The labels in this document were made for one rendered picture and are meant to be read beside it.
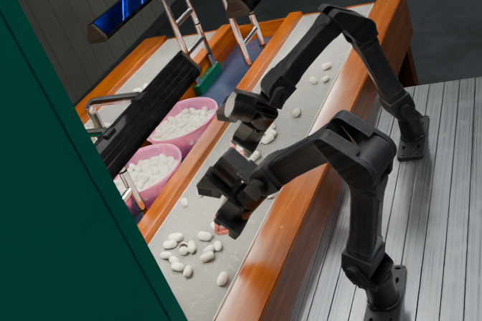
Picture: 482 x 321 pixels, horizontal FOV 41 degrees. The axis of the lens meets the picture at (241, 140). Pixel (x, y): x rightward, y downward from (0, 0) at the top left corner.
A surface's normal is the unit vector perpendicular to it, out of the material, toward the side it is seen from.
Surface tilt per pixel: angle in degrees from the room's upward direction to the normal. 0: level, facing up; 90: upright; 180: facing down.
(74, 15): 90
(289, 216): 0
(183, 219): 0
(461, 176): 0
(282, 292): 90
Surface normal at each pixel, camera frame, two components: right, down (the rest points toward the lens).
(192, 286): -0.33, -0.82
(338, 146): 0.18, -0.62
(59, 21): 0.89, -0.11
